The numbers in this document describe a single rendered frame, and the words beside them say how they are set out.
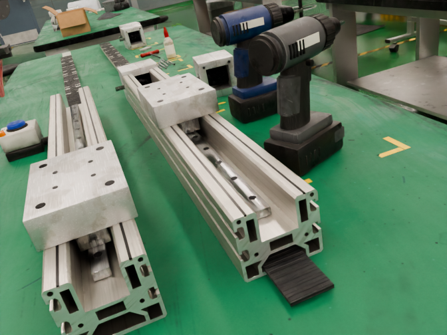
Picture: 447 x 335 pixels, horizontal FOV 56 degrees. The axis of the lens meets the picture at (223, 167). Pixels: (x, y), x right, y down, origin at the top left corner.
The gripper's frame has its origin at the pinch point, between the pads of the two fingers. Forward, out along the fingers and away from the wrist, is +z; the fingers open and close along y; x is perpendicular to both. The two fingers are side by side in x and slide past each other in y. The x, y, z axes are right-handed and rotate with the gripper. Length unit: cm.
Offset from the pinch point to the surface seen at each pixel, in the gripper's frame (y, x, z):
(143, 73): 32.3, 13.2, 6.8
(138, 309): 17, -67, 13
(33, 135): 3.2, -3.4, 10.1
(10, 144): -2.0, -3.5, 10.6
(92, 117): 17.0, -16.7, 6.2
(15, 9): -111, 1112, 4
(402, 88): 182, 93, 71
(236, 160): 35, -49, 9
